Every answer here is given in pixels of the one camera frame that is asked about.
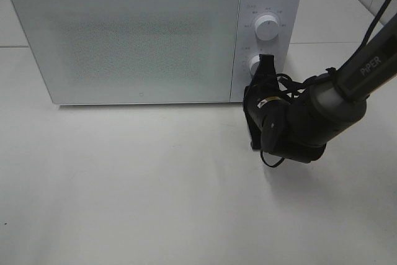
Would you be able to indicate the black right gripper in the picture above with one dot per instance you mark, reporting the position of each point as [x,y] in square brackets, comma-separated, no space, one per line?
[264,106]

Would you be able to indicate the white round knob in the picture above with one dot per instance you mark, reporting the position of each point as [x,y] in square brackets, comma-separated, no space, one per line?
[253,63]
[266,27]

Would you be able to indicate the white microwave door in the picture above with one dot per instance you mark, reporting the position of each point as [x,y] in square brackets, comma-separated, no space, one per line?
[132,51]

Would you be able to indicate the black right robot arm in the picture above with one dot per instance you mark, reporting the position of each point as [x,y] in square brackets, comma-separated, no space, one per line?
[295,120]

